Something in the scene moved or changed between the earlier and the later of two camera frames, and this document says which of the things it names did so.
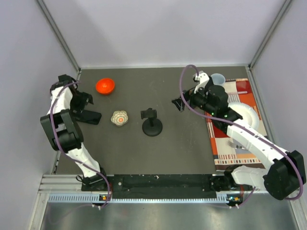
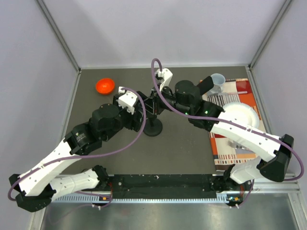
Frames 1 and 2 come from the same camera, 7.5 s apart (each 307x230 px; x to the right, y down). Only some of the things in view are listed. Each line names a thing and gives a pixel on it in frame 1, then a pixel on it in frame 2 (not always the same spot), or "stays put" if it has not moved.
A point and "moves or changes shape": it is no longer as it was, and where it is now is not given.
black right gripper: (190, 95) → (157, 101)
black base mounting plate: (163, 187) stays put
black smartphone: (88, 117) moves or changes shape
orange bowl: (105, 86) stays put
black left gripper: (85, 98) → (133, 124)
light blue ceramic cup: (218, 79) stays put
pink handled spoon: (242, 92) stays put
